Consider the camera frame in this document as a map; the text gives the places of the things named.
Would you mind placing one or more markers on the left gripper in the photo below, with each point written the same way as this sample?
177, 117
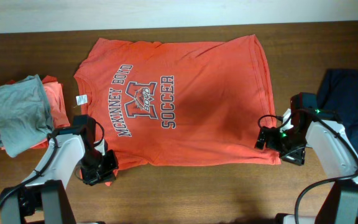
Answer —
91, 179

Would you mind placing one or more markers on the folded pink shirt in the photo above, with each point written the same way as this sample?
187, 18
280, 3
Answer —
54, 92

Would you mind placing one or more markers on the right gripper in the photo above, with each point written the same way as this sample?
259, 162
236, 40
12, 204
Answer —
295, 156

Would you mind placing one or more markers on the orange printed t-shirt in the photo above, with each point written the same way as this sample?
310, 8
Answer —
180, 104

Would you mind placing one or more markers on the navy blue garment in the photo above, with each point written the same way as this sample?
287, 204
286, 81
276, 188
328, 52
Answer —
339, 92

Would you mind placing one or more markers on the folded grey shirt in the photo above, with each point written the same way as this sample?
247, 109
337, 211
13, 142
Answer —
25, 115

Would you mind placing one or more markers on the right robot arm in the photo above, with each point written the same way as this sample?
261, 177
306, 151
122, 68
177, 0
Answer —
305, 125

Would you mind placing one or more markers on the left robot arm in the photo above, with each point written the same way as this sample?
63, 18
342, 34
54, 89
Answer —
73, 150

